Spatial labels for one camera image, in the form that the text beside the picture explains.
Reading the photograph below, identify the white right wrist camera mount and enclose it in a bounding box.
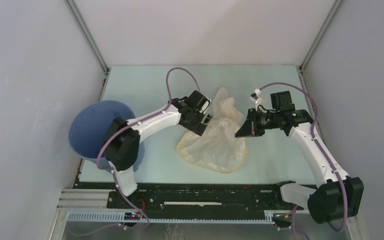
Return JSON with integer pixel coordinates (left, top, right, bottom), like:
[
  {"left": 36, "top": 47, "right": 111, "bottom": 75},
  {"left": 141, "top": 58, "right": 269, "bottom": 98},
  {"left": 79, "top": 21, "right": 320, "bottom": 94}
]
[{"left": 249, "top": 88, "right": 264, "bottom": 110}]

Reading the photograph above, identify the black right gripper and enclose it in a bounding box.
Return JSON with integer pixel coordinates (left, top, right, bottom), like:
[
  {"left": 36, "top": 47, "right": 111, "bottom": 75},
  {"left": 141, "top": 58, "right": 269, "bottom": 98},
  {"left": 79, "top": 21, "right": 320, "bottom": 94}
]
[{"left": 235, "top": 108, "right": 280, "bottom": 138}]

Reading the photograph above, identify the left corner aluminium post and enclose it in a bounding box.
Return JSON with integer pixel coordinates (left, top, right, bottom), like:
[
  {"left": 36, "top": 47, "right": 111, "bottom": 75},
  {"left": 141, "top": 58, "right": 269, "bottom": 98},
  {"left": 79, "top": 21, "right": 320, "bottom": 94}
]
[{"left": 64, "top": 0, "right": 110, "bottom": 74}]

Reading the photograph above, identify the light blue slotted cable duct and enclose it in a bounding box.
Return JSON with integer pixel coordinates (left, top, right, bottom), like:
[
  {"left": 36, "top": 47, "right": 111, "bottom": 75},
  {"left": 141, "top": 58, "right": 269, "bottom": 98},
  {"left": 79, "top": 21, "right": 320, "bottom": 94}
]
[{"left": 66, "top": 211, "right": 276, "bottom": 225}]

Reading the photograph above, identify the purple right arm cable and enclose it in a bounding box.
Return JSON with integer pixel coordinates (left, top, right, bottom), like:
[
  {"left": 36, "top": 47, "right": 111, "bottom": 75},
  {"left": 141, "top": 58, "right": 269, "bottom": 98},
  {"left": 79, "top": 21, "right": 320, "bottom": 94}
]
[{"left": 258, "top": 82, "right": 349, "bottom": 240}]

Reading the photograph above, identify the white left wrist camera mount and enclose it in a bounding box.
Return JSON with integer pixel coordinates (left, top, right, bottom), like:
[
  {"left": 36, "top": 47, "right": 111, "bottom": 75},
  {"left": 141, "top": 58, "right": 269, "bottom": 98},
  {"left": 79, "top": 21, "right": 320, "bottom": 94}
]
[{"left": 197, "top": 96, "right": 212, "bottom": 114}]

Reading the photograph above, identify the aluminium frame rail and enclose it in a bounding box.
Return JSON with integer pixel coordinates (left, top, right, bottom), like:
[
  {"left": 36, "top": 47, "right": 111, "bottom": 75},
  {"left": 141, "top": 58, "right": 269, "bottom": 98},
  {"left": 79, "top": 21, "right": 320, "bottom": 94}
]
[{"left": 56, "top": 189, "right": 111, "bottom": 211}]

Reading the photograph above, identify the corner aluminium post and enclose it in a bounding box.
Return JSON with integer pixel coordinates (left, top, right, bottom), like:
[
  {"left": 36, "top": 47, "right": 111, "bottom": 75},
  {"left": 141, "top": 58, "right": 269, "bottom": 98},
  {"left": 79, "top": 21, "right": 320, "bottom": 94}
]
[
  {"left": 64, "top": 0, "right": 110, "bottom": 74},
  {"left": 299, "top": 0, "right": 344, "bottom": 72}
]

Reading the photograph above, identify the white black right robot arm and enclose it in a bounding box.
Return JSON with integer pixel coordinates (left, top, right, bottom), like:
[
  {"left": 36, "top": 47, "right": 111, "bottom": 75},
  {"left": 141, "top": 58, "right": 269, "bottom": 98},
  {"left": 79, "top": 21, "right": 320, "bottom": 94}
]
[{"left": 235, "top": 89, "right": 364, "bottom": 224}]

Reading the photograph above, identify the translucent yellowish trash bag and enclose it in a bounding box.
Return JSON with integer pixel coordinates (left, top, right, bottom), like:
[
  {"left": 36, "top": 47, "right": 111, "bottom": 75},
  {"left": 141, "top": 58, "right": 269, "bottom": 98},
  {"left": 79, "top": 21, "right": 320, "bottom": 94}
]
[{"left": 176, "top": 87, "right": 248, "bottom": 174}]

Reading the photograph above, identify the right corner aluminium post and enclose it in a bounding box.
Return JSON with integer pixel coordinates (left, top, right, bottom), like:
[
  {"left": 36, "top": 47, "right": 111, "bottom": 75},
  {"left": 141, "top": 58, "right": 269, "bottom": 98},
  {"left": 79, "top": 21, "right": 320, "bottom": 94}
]
[{"left": 299, "top": 0, "right": 344, "bottom": 72}]

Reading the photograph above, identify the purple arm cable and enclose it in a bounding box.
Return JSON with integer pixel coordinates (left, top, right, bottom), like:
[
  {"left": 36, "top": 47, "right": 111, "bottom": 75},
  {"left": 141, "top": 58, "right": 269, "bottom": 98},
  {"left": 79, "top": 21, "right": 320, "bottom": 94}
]
[
  {"left": 95, "top": 67, "right": 203, "bottom": 233},
  {"left": 258, "top": 82, "right": 349, "bottom": 240}
]

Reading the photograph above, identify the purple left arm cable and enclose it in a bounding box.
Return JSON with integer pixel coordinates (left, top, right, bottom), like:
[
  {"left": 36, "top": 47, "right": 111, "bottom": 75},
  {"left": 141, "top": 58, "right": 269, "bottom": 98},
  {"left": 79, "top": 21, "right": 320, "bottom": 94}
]
[{"left": 95, "top": 67, "right": 203, "bottom": 233}]

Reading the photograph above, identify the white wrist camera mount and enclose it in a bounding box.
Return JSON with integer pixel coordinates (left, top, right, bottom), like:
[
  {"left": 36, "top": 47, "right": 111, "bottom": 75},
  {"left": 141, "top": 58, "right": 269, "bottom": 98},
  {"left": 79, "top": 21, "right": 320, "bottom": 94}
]
[
  {"left": 197, "top": 96, "right": 212, "bottom": 114},
  {"left": 249, "top": 88, "right": 264, "bottom": 110}
]

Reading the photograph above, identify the blue plastic trash bin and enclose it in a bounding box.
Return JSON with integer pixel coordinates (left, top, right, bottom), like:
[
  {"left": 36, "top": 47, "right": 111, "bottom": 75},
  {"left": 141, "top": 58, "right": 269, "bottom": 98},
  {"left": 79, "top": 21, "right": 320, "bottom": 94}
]
[{"left": 68, "top": 100, "right": 136, "bottom": 164}]

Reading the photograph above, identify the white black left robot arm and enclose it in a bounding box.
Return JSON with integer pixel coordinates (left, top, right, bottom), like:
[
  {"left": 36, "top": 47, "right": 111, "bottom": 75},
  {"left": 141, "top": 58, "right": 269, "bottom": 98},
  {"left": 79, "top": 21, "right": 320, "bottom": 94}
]
[{"left": 97, "top": 90, "right": 212, "bottom": 208}]

